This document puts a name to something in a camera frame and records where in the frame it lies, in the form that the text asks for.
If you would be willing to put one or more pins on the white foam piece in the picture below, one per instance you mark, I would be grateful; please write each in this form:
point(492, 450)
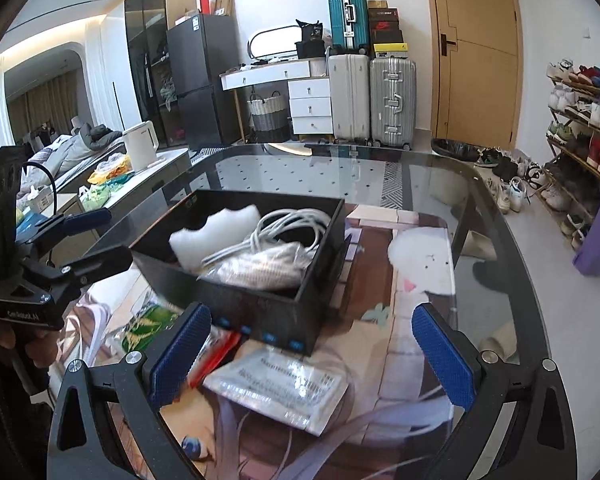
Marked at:
point(221, 230)

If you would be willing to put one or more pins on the dark glass cabinet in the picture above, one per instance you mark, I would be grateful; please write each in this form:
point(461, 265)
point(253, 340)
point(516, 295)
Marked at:
point(147, 23)

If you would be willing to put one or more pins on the black cardboard box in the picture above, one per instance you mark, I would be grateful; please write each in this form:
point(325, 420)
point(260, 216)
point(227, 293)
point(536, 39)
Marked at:
point(289, 319)

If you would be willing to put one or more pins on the white printed plastic pouch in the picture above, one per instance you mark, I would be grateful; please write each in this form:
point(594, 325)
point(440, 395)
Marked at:
point(280, 387)

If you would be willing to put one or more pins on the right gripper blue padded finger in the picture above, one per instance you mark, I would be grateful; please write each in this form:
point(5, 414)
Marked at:
point(84, 442)
point(539, 441)

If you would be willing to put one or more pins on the white electric kettle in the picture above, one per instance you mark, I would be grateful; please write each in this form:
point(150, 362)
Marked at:
point(141, 144)

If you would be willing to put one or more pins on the green white packet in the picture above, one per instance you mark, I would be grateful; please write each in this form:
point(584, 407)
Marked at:
point(142, 329)

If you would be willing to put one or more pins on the woven laundry basket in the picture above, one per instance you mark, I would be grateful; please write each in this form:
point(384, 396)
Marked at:
point(269, 117)

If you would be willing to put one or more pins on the white drawer desk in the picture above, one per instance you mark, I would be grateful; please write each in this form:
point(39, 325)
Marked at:
point(308, 91)

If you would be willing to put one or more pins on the silver suitcase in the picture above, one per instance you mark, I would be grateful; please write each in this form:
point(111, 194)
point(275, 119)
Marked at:
point(392, 101)

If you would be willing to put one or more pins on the oval mirror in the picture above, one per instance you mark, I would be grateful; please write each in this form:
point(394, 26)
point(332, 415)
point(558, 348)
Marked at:
point(279, 42)

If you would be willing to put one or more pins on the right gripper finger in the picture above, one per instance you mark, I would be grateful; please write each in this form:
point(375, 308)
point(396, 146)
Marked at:
point(51, 232)
point(97, 266)

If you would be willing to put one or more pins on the stacked shoe boxes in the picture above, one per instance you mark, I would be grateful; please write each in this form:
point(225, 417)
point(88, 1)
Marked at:
point(385, 31)

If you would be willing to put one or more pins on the person's hand on handle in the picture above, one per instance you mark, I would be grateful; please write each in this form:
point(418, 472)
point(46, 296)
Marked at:
point(42, 349)

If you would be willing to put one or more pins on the red white tissue pack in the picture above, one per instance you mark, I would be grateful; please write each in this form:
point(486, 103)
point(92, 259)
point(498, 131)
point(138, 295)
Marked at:
point(217, 346)

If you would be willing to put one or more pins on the teal suitcase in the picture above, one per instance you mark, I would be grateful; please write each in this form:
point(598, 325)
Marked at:
point(349, 26)

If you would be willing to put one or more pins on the white suitcase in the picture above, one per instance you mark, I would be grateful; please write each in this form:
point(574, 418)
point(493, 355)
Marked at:
point(349, 79)

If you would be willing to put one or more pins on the black refrigerator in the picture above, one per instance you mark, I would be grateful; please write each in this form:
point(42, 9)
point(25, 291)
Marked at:
point(201, 49)

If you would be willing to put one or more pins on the anime printed desk mat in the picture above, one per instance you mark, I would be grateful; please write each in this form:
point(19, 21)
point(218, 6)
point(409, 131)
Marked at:
point(396, 260)

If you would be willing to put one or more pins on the striped cloth in bag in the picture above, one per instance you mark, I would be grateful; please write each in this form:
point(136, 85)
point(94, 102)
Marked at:
point(277, 267)

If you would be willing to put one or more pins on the wooden door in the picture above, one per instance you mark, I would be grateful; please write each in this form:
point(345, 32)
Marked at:
point(476, 71)

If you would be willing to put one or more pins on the shoe rack with shoes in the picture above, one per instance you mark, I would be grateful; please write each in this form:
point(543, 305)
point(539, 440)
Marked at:
point(573, 188)

